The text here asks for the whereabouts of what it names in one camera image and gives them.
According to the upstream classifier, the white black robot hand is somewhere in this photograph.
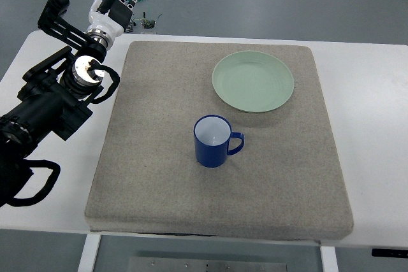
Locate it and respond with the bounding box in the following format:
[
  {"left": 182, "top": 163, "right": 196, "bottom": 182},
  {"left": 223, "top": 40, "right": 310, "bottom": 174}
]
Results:
[{"left": 86, "top": 0, "right": 138, "bottom": 49}]

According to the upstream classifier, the blue enamel mug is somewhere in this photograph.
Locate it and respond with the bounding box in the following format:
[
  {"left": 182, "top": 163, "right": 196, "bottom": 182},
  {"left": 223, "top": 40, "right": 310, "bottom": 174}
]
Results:
[{"left": 193, "top": 115, "right": 245, "bottom": 168}]

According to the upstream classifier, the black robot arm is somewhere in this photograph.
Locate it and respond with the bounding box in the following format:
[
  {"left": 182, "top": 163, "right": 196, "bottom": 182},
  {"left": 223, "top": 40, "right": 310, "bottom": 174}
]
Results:
[{"left": 1, "top": 0, "right": 120, "bottom": 207}]

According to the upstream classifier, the light green plate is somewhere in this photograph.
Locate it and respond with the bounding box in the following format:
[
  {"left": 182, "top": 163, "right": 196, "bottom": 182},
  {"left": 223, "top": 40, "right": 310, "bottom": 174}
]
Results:
[{"left": 212, "top": 50, "right": 295, "bottom": 113}]

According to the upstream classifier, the small electronic parts pile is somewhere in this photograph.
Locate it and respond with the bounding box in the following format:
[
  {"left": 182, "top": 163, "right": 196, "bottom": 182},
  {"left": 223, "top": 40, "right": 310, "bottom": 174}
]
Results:
[{"left": 125, "top": 11, "right": 162, "bottom": 34}]

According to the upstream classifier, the grey fabric mat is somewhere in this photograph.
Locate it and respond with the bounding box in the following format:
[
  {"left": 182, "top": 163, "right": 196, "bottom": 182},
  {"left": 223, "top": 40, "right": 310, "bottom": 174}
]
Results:
[{"left": 85, "top": 41, "right": 354, "bottom": 241}]

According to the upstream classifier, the black table control panel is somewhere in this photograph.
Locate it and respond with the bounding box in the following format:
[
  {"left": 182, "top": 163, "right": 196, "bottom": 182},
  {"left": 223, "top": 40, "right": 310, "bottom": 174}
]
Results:
[{"left": 371, "top": 248, "right": 408, "bottom": 259}]

